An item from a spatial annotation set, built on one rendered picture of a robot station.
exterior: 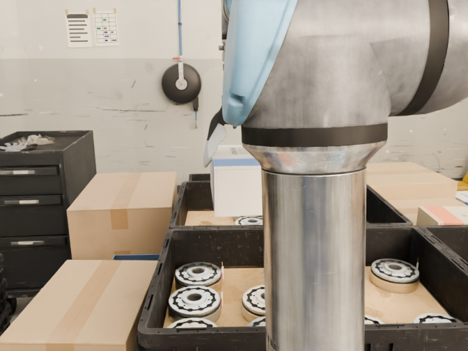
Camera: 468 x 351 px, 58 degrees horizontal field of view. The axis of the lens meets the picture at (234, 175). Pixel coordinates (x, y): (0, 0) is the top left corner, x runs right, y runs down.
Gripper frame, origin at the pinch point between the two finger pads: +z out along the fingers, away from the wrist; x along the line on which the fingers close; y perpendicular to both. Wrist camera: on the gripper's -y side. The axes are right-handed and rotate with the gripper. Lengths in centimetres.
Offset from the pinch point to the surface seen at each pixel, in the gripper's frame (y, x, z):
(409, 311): -9.6, -32.9, 28.1
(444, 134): 326, -246, 52
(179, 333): -26.2, 12.1, 18.2
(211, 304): -8.2, 6.8, 25.1
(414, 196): 54, -67, 25
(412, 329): -28.3, -22.6, 18.4
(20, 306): 134, 108, 110
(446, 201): 45, -73, 25
